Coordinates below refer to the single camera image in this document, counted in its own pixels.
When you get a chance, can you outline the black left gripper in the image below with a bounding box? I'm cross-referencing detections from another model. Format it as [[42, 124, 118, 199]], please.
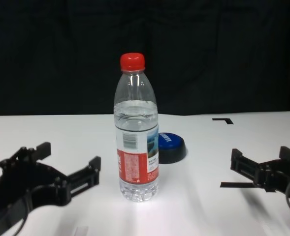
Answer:
[[0, 141, 102, 236]]

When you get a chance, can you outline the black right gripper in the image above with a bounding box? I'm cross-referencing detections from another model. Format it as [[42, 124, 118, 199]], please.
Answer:
[[230, 146, 290, 200]]

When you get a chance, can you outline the clear water bottle red cap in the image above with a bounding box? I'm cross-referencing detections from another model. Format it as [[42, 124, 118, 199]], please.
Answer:
[[113, 52, 160, 203]]

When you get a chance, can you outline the black L-shaped tape mark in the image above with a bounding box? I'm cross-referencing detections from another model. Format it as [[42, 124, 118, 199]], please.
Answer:
[[212, 118, 233, 125]]

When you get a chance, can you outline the black backdrop cloth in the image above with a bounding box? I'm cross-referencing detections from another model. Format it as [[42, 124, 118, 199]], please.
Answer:
[[0, 0, 290, 117]]

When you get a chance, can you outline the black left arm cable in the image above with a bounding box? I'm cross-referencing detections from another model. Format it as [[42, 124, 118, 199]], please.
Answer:
[[13, 196, 29, 236]]

